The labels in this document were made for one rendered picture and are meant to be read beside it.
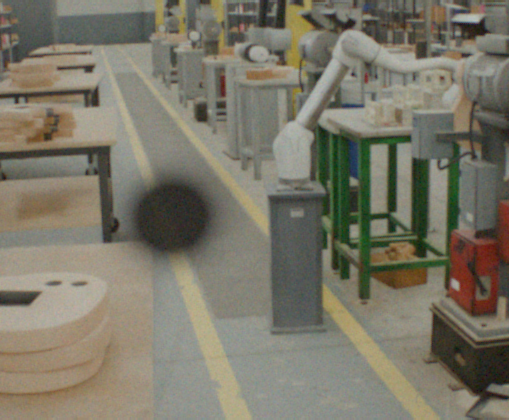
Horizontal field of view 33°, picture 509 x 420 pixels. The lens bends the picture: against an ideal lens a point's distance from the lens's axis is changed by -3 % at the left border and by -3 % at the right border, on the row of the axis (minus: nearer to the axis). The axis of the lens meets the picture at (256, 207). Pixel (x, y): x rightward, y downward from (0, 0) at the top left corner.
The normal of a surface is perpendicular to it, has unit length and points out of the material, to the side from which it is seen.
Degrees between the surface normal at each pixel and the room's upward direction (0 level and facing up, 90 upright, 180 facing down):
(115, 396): 0
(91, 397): 0
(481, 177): 90
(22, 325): 0
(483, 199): 90
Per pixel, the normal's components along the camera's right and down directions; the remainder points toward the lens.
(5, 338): -0.08, 0.23
